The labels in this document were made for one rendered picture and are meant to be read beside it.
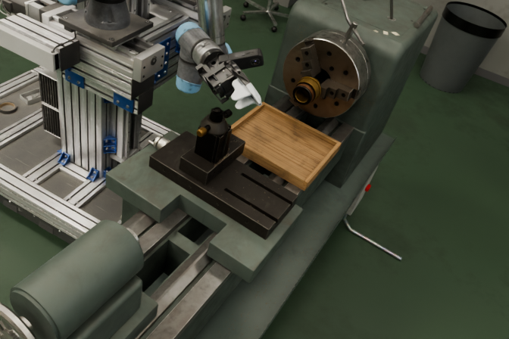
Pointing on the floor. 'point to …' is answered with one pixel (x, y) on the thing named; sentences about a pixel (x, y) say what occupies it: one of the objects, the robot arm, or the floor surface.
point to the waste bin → (460, 45)
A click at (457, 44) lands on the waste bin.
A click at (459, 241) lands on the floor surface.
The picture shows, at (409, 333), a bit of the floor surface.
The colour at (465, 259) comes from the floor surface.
